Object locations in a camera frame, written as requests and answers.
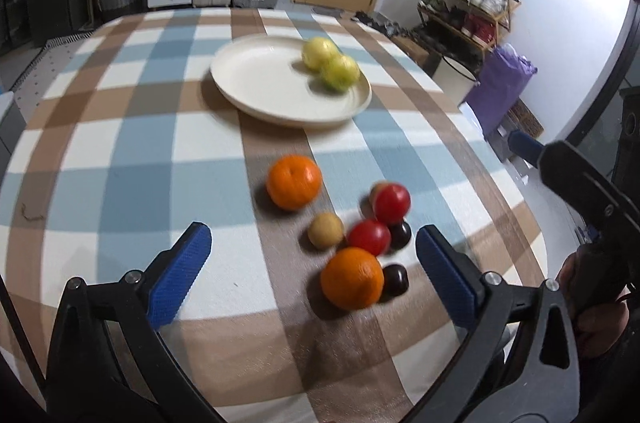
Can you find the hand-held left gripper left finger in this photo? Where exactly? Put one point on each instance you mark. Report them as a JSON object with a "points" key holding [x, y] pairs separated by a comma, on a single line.
{"points": [[180, 273]]}

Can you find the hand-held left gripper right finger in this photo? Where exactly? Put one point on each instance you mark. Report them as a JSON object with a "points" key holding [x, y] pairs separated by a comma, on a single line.
{"points": [[440, 263]]}

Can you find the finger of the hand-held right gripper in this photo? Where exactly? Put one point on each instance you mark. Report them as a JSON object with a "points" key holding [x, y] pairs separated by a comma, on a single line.
{"points": [[565, 168]]}

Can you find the dark purple plum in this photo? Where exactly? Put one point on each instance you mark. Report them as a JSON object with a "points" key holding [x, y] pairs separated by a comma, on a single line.
{"points": [[396, 281], [402, 234]]}

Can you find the red tomato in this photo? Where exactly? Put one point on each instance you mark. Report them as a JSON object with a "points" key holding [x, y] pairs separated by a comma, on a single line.
{"points": [[393, 204], [369, 237]]}

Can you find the light orange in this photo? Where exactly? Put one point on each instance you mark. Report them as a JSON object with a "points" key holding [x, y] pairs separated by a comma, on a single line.
{"points": [[352, 278]]}

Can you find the tan walnut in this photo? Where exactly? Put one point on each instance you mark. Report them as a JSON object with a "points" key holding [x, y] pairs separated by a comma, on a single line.
{"points": [[377, 192]]}

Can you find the round brown longan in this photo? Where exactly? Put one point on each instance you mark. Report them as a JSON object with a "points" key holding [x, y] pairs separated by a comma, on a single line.
{"points": [[325, 230]]}

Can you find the deep orange mandarin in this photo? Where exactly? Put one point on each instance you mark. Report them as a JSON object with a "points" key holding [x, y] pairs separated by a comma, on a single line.
{"points": [[294, 182]]}

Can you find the cream round plate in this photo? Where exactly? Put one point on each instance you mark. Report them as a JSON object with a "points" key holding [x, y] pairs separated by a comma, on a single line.
{"points": [[260, 73]]}

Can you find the person's right hand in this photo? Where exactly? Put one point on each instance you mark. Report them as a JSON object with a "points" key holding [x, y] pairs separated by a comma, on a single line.
{"points": [[600, 330]]}

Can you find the brown patterned doormat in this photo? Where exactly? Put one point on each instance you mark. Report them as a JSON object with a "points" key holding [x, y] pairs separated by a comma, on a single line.
{"points": [[527, 118]]}

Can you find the purple plastic bag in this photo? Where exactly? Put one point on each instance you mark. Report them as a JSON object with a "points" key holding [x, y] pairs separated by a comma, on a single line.
{"points": [[495, 93]]}

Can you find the checked tablecloth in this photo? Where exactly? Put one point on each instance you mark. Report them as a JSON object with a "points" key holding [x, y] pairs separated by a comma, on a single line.
{"points": [[125, 153]]}

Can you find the white bucket with black rim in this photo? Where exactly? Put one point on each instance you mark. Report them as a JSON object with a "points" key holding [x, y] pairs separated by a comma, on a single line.
{"points": [[450, 78]]}

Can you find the cardboard box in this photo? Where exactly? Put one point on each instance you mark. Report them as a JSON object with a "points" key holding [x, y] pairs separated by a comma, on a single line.
{"points": [[410, 50]]}

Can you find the yellow-green guava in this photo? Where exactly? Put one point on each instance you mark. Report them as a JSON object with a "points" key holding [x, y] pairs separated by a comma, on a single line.
{"points": [[341, 74], [320, 52]]}

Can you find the black shoes on floor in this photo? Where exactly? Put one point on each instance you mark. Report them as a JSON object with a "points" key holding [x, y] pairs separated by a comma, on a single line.
{"points": [[375, 22]]}

